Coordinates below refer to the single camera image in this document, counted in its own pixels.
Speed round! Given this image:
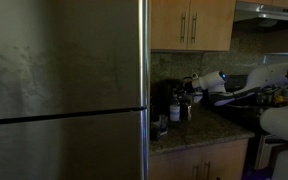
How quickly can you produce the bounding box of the stainless steel refrigerator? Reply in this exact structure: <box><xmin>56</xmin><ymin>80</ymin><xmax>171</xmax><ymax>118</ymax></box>
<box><xmin>0</xmin><ymin>0</ymin><xmax>151</xmax><ymax>180</ymax></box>

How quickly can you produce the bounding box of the metal lower cabinet handle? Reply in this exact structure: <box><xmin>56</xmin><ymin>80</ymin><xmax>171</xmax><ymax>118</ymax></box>
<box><xmin>203</xmin><ymin>161</ymin><xmax>211</xmax><ymax>180</ymax></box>
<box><xmin>192</xmin><ymin>163</ymin><xmax>200</xmax><ymax>180</ymax></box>

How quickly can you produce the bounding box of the small dark box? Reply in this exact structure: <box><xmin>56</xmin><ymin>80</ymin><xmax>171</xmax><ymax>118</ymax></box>
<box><xmin>150</xmin><ymin>114</ymin><xmax>169</xmax><ymax>141</ymax></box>

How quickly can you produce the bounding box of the metal upper cabinet handle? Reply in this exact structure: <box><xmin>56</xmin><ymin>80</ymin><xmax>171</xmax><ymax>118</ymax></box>
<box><xmin>190</xmin><ymin>12</ymin><xmax>199</xmax><ymax>45</ymax></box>
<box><xmin>180</xmin><ymin>11</ymin><xmax>187</xmax><ymax>44</ymax></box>

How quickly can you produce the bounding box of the metal cabinet handle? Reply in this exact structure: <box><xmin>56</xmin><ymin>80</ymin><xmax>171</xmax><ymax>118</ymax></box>
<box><xmin>203</xmin><ymin>161</ymin><xmax>211</xmax><ymax>180</ymax></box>
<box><xmin>192</xmin><ymin>163</ymin><xmax>200</xmax><ymax>180</ymax></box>
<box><xmin>190</xmin><ymin>12</ymin><xmax>199</xmax><ymax>45</ymax></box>
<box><xmin>180</xmin><ymin>11</ymin><xmax>187</xmax><ymax>44</ymax></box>

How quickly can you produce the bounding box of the small yellow item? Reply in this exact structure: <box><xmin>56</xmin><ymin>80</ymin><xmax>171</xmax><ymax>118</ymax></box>
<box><xmin>274</xmin><ymin>95</ymin><xmax>287</xmax><ymax>104</ymax></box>

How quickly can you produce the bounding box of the clear bottle with white label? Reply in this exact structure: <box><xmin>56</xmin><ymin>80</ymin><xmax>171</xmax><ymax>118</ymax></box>
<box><xmin>169</xmin><ymin>96</ymin><xmax>182</xmax><ymax>123</ymax></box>

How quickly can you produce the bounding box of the wooden upper cabinet door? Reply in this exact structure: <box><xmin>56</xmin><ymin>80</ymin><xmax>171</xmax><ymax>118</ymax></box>
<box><xmin>150</xmin><ymin>0</ymin><xmax>191</xmax><ymax>51</ymax></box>
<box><xmin>187</xmin><ymin>0</ymin><xmax>237</xmax><ymax>52</ymax></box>

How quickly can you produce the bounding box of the steel range hood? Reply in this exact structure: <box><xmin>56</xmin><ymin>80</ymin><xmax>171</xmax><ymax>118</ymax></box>
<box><xmin>233</xmin><ymin>1</ymin><xmax>288</xmax><ymax>25</ymax></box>

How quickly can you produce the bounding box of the wooden lower cabinet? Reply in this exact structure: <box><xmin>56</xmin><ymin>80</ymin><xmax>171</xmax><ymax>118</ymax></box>
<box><xmin>149</xmin><ymin>137</ymin><xmax>251</xmax><ymax>180</ymax></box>

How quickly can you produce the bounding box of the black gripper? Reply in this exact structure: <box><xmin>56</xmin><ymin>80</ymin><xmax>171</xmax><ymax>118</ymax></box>
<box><xmin>175</xmin><ymin>77</ymin><xmax>199</xmax><ymax>101</ymax></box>

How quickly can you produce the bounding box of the black stove with knobs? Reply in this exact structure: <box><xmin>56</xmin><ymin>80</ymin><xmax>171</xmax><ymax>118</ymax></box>
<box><xmin>202</xmin><ymin>74</ymin><xmax>285</xmax><ymax>171</ymax></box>

